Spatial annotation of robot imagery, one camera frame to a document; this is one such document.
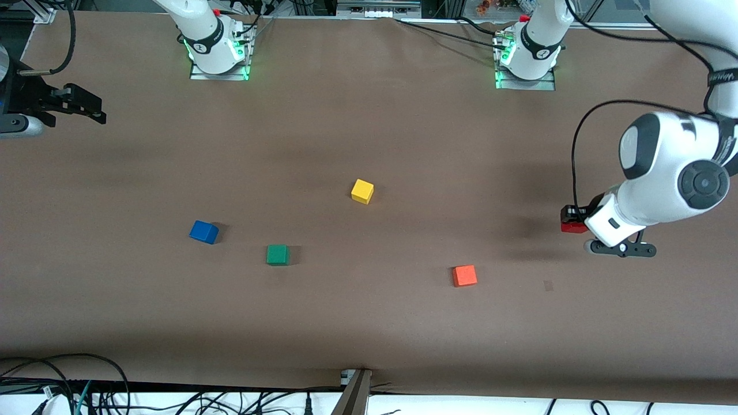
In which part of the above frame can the orange wooden cube block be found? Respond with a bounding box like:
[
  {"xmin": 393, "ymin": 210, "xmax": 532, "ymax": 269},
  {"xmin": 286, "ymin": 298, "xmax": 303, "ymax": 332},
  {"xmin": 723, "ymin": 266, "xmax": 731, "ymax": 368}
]
[{"xmin": 451, "ymin": 265, "xmax": 479, "ymax": 288}]

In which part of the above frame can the blue wooden cube block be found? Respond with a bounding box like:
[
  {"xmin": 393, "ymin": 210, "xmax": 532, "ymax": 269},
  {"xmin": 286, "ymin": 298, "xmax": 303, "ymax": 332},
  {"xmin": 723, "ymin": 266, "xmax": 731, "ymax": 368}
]
[{"xmin": 189, "ymin": 220, "xmax": 220, "ymax": 245}]

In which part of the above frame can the yellow wooden cube block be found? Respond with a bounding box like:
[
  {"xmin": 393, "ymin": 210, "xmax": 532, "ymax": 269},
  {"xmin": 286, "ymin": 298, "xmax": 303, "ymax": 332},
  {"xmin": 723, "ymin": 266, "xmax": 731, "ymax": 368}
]
[{"xmin": 351, "ymin": 179, "xmax": 375, "ymax": 205}]

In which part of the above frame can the brown paper table cover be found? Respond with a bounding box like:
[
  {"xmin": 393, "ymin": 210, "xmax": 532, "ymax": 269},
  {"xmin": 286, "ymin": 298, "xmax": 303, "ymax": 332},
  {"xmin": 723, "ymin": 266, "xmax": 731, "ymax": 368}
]
[{"xmin": 0, "ymin": 10, "xmax": 738, "ymax": 405}]

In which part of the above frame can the grey power strip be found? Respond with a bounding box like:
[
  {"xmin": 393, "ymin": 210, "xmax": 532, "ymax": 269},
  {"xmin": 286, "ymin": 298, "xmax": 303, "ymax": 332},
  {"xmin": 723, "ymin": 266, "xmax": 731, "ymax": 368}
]
[{"xmin": 337, "ymin": 0, "xmax": 422, "ymax": 19}]

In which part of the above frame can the aluminium corner bracket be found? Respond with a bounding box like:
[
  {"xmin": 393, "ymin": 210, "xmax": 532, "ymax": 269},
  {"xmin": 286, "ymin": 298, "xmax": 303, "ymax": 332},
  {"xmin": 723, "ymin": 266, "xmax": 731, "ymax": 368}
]
[{"xmin": 33, "ymin": 0, "xmax": 59, "ymax": 24}]

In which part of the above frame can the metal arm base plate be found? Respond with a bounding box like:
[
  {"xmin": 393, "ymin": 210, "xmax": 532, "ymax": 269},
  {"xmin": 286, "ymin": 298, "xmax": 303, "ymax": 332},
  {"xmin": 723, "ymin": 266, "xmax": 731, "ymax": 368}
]
[
  {"xmin": 494, "ymin": 35, "xmax": 558, "ymax": 92},
  {"xmin": 190, "ymin": 26, "xmax": 250, "ymax": 81}
]

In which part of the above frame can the black arm base cable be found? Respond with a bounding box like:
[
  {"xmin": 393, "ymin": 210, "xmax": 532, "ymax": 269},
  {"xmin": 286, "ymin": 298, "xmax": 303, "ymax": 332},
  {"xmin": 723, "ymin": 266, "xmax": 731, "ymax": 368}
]
[
  {"xmin": 395, "ymin": 18, "xmax": 503, "ymax": 48},
  {"xmin": 457, "ymin": 16, "xmax": 508, "ymax": 39}
]

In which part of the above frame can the black looping cable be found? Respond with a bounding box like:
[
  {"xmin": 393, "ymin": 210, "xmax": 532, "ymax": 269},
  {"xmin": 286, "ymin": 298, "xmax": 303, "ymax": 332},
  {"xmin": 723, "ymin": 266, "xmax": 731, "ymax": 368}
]
[{"xmin": 0, "ymin": 353, "xmax": 131, "ymax": 415}]

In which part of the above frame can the green cable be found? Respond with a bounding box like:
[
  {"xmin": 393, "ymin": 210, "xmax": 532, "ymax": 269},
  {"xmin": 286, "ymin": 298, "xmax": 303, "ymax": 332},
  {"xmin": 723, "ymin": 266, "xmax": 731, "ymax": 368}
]
[{"xmin": 74, "ymin": 380, "xmax": 94, "ymax": 415}]

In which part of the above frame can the aluminium profile post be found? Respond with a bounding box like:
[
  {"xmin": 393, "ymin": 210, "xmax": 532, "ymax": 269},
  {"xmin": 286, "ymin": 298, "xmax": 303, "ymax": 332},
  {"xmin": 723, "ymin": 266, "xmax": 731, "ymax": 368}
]
[{"xmin": 331, "ymin": 369, "xmax": 373, "ymax": 415}]

